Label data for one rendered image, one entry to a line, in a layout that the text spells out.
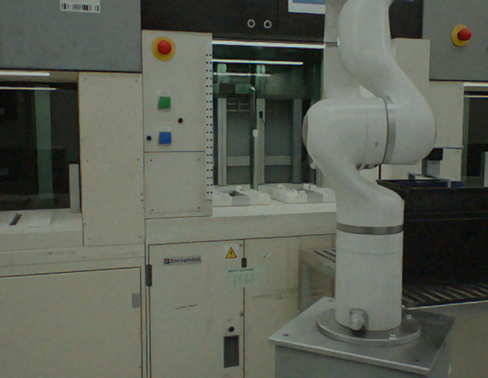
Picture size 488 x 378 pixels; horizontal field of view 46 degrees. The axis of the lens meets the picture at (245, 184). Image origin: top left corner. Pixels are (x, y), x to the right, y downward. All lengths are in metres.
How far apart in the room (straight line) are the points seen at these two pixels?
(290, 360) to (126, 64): 0.94
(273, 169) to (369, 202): 1.69
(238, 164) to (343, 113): 1.64
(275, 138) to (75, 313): 1.36
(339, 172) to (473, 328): 1.29
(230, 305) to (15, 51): 0.93
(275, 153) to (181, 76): 1.11
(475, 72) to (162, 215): 1.12
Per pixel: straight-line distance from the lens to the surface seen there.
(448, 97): 2.00
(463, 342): 2.18
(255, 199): 1.92
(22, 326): 1.71
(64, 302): 1.69
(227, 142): 2.61
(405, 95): 1.05
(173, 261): 1.68
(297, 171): 2.66
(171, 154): 1.65
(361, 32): 1.11
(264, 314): 1.80
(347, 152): 1.00
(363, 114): 1.01
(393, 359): 0.99
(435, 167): 1.53
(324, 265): 1.59
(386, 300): 1.06
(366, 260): 1.03
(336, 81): 1.38
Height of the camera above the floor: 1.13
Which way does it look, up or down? 6 degrees down
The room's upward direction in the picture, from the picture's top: straight up
